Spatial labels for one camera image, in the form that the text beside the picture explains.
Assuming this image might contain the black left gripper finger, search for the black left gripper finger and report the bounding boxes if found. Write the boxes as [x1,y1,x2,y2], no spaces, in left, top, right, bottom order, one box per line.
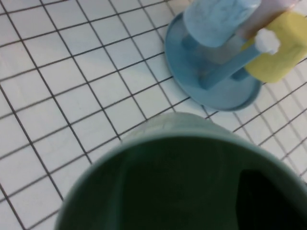
[239,169,307,230]

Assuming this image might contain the light blue plastic cup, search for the light blue plastic cup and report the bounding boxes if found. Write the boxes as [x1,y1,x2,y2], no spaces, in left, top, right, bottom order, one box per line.
[183,0,261,48]

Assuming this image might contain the yellow plastic cup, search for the yellow plastic cup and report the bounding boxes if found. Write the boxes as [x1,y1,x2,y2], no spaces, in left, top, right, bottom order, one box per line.
[242,11,307,84]

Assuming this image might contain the blue round cup stand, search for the blue round cup stand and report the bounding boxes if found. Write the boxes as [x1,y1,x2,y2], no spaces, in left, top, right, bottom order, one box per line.
[164,11,282,112]

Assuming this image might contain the pale pink plastic cup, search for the pale pink plastic cup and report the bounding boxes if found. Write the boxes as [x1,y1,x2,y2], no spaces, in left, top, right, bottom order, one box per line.
[241,0,298,39]

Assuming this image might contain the white black-grid tablecloth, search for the white black-grid tablecloth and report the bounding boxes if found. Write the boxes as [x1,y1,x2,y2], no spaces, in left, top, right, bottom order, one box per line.
[0,0,307,230]

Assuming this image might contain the pale green plastic cup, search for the pale green plastic cup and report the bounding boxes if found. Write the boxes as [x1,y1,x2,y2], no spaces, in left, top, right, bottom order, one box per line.
[54,113,307,230]

